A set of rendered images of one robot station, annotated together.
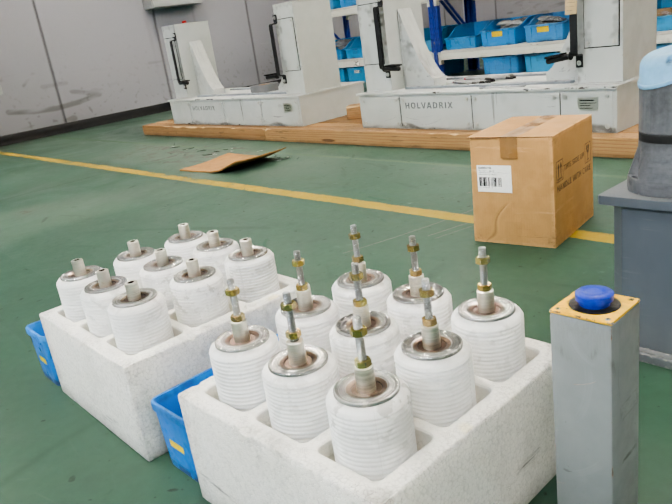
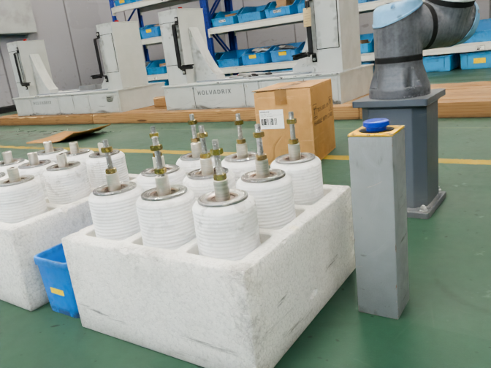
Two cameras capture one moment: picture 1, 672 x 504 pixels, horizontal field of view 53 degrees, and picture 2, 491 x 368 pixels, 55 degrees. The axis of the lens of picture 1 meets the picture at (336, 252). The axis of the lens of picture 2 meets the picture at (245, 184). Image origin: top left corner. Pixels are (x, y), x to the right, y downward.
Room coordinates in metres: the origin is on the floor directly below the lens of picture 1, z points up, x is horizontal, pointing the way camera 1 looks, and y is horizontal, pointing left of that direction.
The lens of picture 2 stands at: (-0.01, 0.11, 0.46)
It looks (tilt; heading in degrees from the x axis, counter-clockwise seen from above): 16 degrees down; 346
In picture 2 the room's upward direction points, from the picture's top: 7 degrees counter-clockwise
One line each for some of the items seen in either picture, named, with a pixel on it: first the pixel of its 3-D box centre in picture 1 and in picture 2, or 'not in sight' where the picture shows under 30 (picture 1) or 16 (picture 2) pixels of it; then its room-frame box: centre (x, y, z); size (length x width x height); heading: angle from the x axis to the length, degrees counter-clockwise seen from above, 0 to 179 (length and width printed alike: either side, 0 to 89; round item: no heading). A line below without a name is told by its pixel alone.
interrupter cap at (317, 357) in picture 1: (298, 361); (164, 193); (0.75, 0.07, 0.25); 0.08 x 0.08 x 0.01
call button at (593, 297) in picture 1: (594, 299); (375, 126); (0.66, -0.27, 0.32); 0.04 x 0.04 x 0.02
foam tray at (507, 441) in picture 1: (377, 426); (219, 254); (0.82, -0.02, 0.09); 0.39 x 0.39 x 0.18; 41
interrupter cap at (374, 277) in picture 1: (360, 279); (197, 155); (0.99, -0.03, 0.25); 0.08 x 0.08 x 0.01
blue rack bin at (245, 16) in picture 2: not in sight; (258, 12); (6.26, -1.87, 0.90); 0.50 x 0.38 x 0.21; 130
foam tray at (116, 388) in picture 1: (181, 339); (50, 225); (1.23, 0.33, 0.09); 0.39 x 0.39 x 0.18; 40
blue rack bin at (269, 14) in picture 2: not in sight; (286, 7); (5.91, -2.14, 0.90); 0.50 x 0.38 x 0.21; 130
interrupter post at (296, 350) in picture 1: (296, 352); (163, 185); (0.75, 0.07, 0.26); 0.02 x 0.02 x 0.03
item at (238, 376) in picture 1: (254, 396); (124, 236); (0.83, 0.14, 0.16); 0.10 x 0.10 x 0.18
